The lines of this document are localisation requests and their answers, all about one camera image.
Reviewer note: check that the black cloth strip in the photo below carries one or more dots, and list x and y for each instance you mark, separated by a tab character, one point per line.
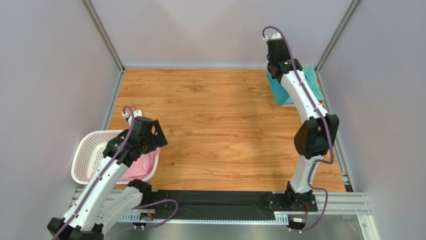
223	205

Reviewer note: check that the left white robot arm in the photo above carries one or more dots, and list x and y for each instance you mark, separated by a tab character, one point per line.
90	218

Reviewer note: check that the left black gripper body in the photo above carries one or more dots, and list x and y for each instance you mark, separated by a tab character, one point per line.
149	144

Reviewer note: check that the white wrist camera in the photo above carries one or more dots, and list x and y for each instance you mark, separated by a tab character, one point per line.
276	36
136	113

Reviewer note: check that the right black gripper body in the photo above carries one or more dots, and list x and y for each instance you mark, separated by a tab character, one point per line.
276	46

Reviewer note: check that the folded mint green t shirt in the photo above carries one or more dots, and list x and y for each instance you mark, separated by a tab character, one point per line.
311	78

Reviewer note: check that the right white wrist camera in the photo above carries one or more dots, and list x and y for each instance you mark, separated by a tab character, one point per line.
276	36

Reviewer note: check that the left aluminium corner post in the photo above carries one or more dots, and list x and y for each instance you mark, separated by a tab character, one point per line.
97	22

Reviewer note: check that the pink t shirt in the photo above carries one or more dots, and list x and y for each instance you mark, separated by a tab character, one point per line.
142	169

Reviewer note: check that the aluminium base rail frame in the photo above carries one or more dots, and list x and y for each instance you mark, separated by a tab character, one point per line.
332	216

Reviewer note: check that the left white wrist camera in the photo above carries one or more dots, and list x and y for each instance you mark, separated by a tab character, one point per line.
136	113

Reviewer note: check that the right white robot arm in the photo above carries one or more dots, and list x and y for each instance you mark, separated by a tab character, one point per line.
318	130

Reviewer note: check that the teal t shirt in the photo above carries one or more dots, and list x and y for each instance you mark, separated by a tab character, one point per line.
279	93

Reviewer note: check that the folded orange t shirt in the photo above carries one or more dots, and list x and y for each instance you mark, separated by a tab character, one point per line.
320	90

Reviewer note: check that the right aluminium corner post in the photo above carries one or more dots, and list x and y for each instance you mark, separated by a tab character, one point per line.
348	15

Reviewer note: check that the white plastic laundry basket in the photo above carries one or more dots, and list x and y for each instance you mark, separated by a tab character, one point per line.
81	166

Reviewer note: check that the aluminium corner post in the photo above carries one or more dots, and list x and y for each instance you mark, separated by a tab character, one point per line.
348	15
97	22

